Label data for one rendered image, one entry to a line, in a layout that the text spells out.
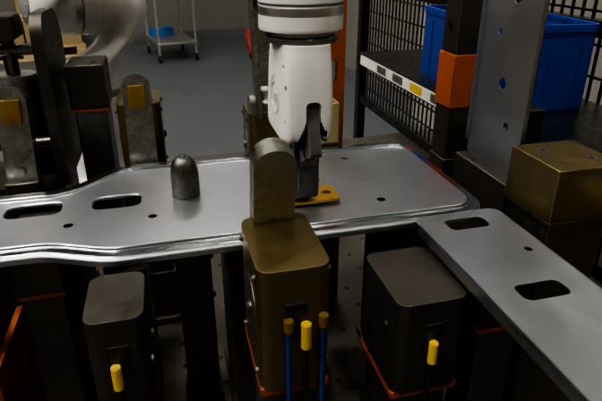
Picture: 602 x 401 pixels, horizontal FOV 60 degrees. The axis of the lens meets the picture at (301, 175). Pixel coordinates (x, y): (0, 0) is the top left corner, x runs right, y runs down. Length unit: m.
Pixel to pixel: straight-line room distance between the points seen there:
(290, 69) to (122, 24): 0.68
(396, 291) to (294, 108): 0.19
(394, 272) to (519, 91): 0.28
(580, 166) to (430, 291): 0.21
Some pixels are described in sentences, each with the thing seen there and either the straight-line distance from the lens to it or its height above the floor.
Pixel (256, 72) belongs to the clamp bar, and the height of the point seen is 1.11.
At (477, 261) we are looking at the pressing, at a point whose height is 1.00.
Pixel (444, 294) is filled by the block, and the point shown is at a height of 0.98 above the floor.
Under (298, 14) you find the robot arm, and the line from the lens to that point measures 0.50.
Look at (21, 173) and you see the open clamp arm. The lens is 0.75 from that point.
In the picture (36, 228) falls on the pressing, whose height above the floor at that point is 1.00.
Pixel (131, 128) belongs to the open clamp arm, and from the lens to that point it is 0.75.
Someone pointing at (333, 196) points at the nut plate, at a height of 1.01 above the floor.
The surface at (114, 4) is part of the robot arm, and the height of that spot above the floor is 1.16.
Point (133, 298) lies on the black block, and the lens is 0.48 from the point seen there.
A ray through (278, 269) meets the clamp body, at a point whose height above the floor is 1.05.
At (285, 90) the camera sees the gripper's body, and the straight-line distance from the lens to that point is 0.51.
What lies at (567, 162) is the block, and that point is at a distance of 0.61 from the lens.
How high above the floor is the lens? 1.26
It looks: 24 degrees down
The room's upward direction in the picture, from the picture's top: straight up
